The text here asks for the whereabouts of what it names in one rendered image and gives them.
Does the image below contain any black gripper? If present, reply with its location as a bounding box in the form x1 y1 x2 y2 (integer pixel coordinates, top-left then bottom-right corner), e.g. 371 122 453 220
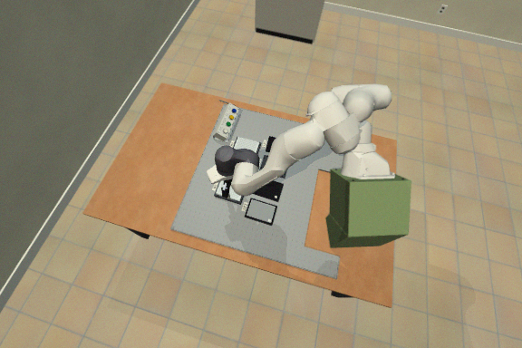
221 179 232 199

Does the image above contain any beige operator button panel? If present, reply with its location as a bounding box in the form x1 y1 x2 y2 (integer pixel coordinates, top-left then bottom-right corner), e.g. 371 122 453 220
213 100 239 143

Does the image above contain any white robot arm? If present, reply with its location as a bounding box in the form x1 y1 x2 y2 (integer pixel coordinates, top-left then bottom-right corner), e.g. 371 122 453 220
207 84 396 196

